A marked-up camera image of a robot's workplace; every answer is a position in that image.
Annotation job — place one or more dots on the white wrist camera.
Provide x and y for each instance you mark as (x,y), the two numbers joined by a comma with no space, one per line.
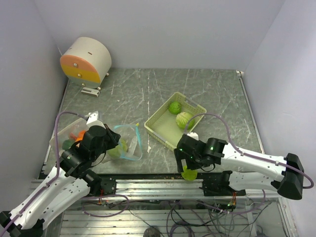
(193,135)
(94,119)

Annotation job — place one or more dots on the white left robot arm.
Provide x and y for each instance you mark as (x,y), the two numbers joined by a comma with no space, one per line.
(70,180)

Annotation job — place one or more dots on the pale green plastic basket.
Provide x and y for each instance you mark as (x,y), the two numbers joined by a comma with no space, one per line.
(162,124)

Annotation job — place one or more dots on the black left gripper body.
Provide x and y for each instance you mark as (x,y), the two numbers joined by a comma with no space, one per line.
(109,142)

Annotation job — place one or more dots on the aluminium rail base frame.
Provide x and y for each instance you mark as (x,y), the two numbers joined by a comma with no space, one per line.
(159,186)

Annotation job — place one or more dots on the light green cabbage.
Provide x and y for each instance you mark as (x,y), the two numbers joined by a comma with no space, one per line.
(119,150)

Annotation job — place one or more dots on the green custard apple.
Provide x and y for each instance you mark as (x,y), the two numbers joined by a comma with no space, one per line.
(189,175)

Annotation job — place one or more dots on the round cream drawer cabinet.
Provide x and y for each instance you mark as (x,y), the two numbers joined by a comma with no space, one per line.
(86,62)

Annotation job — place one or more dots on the small white metal bracket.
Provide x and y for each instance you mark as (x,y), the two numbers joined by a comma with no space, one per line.
(90,91)

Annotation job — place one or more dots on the clear blue-zipper plastic bag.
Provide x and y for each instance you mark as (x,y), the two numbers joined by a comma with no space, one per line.
(130,133)

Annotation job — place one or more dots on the dark green avocado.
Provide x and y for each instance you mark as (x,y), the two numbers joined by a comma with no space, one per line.
(67,144)

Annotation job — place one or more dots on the clear polka dot zip bag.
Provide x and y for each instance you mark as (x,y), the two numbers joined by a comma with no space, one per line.
(75,127)

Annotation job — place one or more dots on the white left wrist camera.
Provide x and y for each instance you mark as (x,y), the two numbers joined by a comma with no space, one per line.
(94,119)

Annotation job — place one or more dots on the small green cabbage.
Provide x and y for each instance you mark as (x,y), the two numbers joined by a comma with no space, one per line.
(175,108)

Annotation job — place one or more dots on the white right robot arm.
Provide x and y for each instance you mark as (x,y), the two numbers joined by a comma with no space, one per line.
(283,175)

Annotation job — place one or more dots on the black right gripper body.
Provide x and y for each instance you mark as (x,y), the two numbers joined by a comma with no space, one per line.
(192,162)

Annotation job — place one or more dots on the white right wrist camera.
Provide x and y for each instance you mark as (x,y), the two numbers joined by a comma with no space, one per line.
(193,135)

